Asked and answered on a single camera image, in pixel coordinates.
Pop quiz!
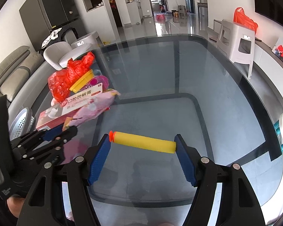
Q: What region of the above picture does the pink plastic packet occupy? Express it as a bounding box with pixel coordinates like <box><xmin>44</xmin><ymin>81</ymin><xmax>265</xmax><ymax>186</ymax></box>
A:
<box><xmin>62</xmin><ymin>89</ymin><xmax>122</xmax><ymax>131</ymax></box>

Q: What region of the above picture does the red and white carton box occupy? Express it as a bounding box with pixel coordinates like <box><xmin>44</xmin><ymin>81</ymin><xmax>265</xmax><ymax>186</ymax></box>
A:
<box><xmin>35</xmin><ymin>84</ymin><xmax>103</xmax><ymax>131</ymax></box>

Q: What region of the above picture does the teal object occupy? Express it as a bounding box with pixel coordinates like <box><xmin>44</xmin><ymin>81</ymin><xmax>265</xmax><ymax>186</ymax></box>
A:
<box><xmin>274</xmin><ymin>120</ymin><xmax>283</xmax><ymax>154</ymax></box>

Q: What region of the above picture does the yellow foam dart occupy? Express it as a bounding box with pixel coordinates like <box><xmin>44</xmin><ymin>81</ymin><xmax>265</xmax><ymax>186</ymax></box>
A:
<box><xmin>109</xmin><ymin>131</ymin><xmax>177</xmax><ymax>154</ymax></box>

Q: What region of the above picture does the small white plastic stool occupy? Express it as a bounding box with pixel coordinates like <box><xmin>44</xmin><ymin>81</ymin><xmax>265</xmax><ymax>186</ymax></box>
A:
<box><xmin>71</xmin><ymin>31</ymin><xmax>101</xmax><ymax>50</ymax></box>

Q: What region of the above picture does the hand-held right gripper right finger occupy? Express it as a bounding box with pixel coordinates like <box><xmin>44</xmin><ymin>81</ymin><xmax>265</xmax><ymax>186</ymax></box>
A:
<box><xmin>175</xmin><ymin>134</ymin><xmax>266</xmax><ymax>226</ymax></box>

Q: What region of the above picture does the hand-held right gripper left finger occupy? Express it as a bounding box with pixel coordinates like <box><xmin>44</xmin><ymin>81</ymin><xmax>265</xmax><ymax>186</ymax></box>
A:
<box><xmin>16</xmin><ymin>134</ymin><xmax>112</xmax><ymax>226</ymax></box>

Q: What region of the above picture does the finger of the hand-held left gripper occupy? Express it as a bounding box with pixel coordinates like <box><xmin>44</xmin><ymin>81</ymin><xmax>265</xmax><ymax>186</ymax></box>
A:
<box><xmin>11</xmin><ymin>125</ymin><xmax>64</xmax><ymax>154</ymax></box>
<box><xmin>21</xmin><ymin>127</ymin><xmax>78</xmax><ymax>160</ymax></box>

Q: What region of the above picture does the white cloth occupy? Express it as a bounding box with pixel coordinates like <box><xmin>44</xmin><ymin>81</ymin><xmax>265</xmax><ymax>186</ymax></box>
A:
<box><xmin>41</xmin><ymin>28</ymin><xmax>62</xmax><ymax>49</ymax></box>

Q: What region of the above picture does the tall white plastic stool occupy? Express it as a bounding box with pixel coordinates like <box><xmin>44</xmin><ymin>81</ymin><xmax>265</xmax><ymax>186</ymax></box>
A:
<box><xmin>216</xmin><ymin>19</ymin><xmax>256</xmax><ymax>79</ymax></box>

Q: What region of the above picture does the yellow plastic lid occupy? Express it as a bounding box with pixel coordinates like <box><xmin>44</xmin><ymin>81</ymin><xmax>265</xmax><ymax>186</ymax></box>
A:
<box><xmin>69</xmin><ymin>70</ymin><xmax>95</xmax><ymax>93</ymax></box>

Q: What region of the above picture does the beige swivel stool chair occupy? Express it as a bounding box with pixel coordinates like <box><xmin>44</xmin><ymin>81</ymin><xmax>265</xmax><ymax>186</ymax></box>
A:
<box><xmin>43</xmin><ymin>41</ymin><xmax>95</xmax><ymax>71</ymax></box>

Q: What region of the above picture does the white recessed cabinet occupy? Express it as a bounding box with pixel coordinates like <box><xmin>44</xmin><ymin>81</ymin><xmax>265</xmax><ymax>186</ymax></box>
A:
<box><xmin>123</xmin><ymin>0</ymin><xmax>143</xmax><ymax>25</ymax></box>

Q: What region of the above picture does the pile of clothes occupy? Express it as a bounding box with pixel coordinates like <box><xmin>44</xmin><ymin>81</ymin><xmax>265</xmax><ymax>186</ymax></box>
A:
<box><xmin>39</xmin><ymin>27</ymin><xmax>78</xmax><ymax>52</ymax></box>

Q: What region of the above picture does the person's left hand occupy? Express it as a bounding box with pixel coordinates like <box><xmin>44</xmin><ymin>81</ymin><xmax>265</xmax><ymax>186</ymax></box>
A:
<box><xmin>7</xmin><ymin>196</ymin><xmax>26</xmax><ymax>219</ymax></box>

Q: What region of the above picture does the orange-red plastic bag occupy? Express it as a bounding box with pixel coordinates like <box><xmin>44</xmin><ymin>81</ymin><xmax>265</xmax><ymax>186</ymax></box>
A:
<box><xmin>233</xmin><ymin>7</ymin><xmax>258</xmax><ymax>34</ymax></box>

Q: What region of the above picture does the grey leather sofa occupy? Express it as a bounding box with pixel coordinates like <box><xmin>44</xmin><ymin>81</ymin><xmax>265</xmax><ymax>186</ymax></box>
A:
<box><xmin>0</xmin><ymin>45</ymin><xmax>52</xmax><ymax>113</ymax></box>

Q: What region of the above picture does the pink patterned wrapper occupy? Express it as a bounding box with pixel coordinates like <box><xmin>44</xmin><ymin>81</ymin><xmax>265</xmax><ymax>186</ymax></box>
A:
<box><xmin>85</xmin><ymin>74</ymin><xmax>109</xmax><ymax>92</ymax></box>

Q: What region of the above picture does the red plastic bag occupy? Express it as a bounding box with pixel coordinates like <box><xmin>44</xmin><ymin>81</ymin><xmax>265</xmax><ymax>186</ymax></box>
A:
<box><xmin>48</xmin><ymin>51</ymin><xmax>95</xmax><ymax>102</ymax></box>

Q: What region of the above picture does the dark grey refrigerator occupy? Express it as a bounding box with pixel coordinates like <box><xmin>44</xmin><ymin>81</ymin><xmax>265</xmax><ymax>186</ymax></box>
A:
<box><xmin>19</xmin><ymin>0</ymin><xmax>86</xmax><ymax>52</ymax></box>

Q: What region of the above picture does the grey perforated waste basket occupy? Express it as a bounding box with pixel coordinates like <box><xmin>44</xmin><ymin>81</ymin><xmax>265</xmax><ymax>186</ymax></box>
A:
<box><xmin>8</xmin><ymin>107</ymin><xmax>36</xmax><ymax>142</ymax></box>

